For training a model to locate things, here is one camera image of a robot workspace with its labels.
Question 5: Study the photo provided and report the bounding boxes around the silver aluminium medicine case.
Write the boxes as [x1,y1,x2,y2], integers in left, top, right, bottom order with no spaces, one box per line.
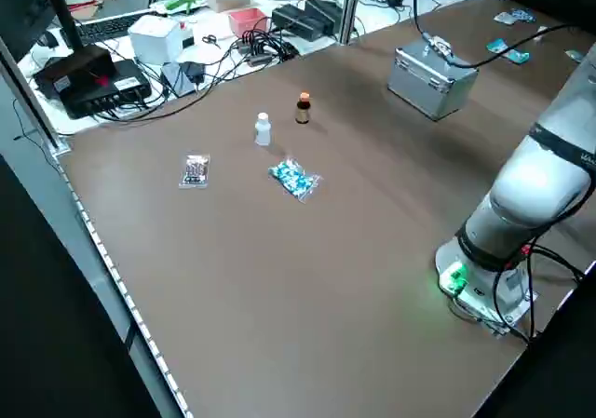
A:
[387,35,480,122]

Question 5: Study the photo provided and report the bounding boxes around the blue cotton swab packet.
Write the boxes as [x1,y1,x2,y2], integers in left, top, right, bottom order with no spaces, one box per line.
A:
[486,38,531,64]

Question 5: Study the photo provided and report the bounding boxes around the pink plastic box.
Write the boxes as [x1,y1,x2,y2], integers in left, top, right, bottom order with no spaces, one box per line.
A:
[227,7,267,38]

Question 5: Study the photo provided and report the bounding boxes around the white plastic bottle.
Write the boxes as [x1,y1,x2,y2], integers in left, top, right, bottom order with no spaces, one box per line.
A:
[254,112,273,147]

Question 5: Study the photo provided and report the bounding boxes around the brown glass bottle orange cap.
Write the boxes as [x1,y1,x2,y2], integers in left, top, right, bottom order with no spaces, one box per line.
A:
[294,91,312,125]

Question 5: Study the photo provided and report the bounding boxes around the brown swab stick packet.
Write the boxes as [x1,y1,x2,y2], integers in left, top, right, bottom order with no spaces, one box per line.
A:
[178,152,211,190]

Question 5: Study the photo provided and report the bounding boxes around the white cube device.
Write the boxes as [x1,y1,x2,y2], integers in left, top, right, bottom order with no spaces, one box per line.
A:
[128,15,195,65]

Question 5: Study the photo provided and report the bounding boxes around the green plastic tool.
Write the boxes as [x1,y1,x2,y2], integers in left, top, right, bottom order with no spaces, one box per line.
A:
[165,0,205,14]

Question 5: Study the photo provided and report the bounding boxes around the black keyboard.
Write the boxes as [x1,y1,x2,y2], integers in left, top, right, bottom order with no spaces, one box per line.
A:
[74,11,153,49]

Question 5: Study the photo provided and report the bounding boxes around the black monitor stand pole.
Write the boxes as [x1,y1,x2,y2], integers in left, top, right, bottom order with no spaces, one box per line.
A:
[44,0,84,59]

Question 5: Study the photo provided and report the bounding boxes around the black monitor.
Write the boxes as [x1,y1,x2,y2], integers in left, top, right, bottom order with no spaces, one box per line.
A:
[0,0,58,61]

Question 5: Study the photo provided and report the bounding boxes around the black cable hub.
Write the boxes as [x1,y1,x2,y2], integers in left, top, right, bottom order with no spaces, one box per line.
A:
[237,29,299,68]

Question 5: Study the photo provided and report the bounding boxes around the aluminium frame post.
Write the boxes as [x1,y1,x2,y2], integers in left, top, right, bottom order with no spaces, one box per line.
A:
[339,0,362,45]

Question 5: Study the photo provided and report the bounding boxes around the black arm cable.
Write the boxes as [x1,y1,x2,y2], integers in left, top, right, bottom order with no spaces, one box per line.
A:
[412,0,596,70]

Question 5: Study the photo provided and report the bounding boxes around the black network switch box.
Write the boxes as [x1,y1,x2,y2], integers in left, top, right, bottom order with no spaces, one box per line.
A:
[34,45,153,120]

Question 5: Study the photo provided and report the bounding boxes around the black base cable bundle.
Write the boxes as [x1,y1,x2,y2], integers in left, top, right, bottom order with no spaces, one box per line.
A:
[493,245,587,344]

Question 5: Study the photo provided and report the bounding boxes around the aluminium corner post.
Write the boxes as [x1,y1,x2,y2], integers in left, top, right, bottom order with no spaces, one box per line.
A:
[0,35,71,156]

